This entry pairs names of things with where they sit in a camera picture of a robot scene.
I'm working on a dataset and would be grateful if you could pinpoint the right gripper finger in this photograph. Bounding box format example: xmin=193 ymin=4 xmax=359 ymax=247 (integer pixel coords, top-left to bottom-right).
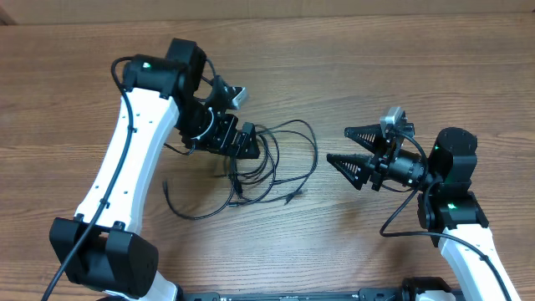
xmin=344 ymin=124 xmax=386 ymax=153
xmin=327 ymin=154 xmax=373 ymax=190

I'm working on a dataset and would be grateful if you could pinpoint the black thin-plug cable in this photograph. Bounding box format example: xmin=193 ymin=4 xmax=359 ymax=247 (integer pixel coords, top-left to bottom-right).
xmin=161 ymin=119 xmax=319 ymax=221

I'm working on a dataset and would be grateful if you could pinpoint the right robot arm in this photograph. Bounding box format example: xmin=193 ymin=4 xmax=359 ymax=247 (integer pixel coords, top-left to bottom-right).
xmin=327 ymin=123 xmax=519 ymax=300

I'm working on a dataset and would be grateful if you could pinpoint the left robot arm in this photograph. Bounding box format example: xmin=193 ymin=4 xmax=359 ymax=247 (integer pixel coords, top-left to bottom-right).
xmin=49 ymin=38 xmax=260 ymax=300

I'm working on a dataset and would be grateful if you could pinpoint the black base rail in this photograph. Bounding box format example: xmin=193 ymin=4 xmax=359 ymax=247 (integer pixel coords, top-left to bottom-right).
xmin=179 ymin=277 xmax=466 ymax=301

